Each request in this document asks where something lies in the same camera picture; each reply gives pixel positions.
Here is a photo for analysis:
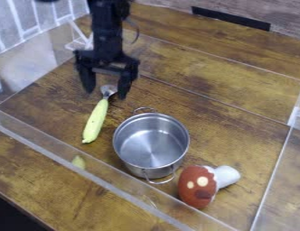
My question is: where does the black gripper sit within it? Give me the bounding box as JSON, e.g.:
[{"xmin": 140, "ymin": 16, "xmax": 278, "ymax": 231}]
[{"xmin": 72, "ymin": 0, "xmax": 141, "ymax": 100}]

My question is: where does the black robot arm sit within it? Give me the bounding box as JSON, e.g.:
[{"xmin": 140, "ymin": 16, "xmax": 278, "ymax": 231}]
[{"xmin": 73, "ymin": 0, "xmax": 140, "ymax": 99}]

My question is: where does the stainless steel pot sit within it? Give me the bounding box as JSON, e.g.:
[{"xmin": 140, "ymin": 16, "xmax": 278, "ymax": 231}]
[{"xmin": 112, "ymin": 106, "xmax": 189, "ymax": 185}]

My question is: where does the clear acrylic front barrier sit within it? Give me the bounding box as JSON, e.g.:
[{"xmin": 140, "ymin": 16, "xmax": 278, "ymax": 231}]
[{"xmin": 0, "ymin": 111, "xmax": 236, "ymax": 231}]

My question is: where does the clear acrylic barrier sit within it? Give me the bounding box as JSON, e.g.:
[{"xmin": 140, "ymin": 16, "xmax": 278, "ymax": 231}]
[
  {"xmin": 250, "ymin": 95, "xmax": 300, "ymax": 231},
  {"xmin": 0, "ymin": 111, "xmax": 236, "ymax": 231}
]

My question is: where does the red plush mushroom toy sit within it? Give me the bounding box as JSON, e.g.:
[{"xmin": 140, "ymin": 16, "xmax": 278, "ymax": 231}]
[{"xmin": 177, "ymin": 165, "xmax": 240, "ymax": 209}]

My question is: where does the clear acrylic right barrier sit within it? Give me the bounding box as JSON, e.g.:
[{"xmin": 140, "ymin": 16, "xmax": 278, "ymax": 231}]
[{"xmin": 250, "ymin": 95, "xmax": 300, "ymax": 231}]

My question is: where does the clear acrylic corner bracket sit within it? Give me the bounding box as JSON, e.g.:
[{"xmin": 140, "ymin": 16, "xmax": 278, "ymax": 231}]
[{"xmin": 64, "ymin": 22, "xmax": 93, "ymax": 51}]

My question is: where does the black bar on wall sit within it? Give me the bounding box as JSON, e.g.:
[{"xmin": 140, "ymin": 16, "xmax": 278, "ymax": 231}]
[{"xmin": 191, "ymin": 6, "xmax": 270, "ymax": 32}]

